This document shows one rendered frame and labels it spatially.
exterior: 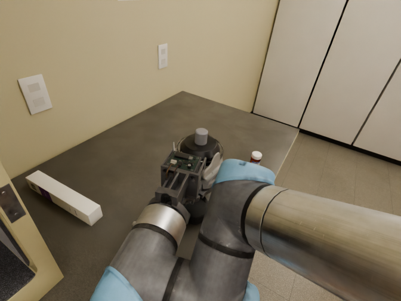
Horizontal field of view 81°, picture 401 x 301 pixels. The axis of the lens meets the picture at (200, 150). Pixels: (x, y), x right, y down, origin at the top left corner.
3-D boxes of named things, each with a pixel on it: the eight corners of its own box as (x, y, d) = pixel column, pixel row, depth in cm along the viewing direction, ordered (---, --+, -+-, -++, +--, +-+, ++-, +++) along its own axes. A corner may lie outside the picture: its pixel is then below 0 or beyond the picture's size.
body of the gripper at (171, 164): (209, 156, 44) (188, 202, 35) (204, 187, 49) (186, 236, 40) (171, 146, 45) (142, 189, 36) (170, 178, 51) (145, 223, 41)
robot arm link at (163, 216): (177, 260, 37) (130, 244, 38) (187, 235, 40) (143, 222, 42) (178, 232, 32) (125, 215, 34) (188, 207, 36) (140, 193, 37)
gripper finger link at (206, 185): (224, 175, 49) (197, 198, 44) (223, 180, 50) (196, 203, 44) (207, 165, 51) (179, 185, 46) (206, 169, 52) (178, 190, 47)
